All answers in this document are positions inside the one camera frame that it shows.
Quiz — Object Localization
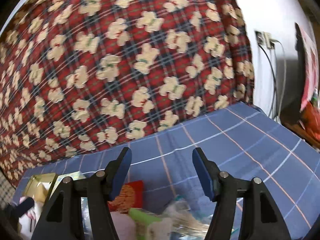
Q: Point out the green tissue packet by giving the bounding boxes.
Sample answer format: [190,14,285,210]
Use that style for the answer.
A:
[129,207,163,240]

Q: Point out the yellow patterned tissue pack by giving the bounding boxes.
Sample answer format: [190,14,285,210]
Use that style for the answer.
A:
[56,171,87,183]

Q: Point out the red embroidered pouch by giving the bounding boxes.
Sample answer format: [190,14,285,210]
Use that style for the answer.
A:
[107,180,144,213]

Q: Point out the gold tin box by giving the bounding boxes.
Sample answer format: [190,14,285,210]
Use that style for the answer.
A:
[21,172,59,240]

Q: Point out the grey cable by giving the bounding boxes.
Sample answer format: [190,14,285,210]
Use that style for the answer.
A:
[271,40,287,120]

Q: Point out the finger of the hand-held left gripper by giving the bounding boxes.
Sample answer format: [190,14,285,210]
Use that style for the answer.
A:
[14,197,35,218]

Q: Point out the blue checked bedsheet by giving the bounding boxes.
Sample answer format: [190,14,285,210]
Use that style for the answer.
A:
[12,101,320,240]

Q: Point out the red plastic bag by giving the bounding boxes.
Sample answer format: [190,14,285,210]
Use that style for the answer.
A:
[301,101,320,140]

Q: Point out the clear striped plastic bag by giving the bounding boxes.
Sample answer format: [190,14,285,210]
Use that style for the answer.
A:
[150,197,235,240]

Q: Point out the black cable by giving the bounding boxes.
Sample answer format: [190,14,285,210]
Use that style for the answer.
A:
[260,44,277,119]

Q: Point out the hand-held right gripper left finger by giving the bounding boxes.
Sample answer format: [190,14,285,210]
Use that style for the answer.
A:
[31,147,132,240]

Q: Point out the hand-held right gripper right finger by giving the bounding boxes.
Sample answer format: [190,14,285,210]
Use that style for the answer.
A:
[192,147,292,240]

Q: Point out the white wall socket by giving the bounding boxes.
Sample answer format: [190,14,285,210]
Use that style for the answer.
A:
[254,30,275,49]

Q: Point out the red plaid teddy bear blanket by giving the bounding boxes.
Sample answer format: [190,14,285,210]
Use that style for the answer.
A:
[0,0,255,188]

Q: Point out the clear bag of white beads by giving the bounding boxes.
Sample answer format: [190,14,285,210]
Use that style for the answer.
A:
[80,197,93,240]

